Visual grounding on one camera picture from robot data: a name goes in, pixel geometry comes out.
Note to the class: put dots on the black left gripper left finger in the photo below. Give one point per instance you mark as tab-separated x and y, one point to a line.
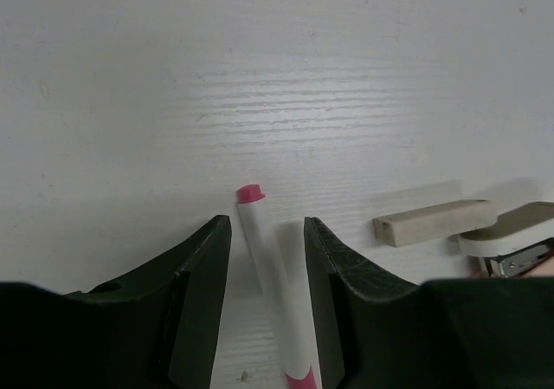
156	326

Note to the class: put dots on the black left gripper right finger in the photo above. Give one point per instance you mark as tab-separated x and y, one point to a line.
375	330

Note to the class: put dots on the white marker pink cap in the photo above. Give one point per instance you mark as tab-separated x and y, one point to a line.
263	247

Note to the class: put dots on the long grey eraser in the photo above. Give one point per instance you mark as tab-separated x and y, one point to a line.
433	222

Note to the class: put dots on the pink white stapler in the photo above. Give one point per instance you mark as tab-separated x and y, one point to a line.
520	243

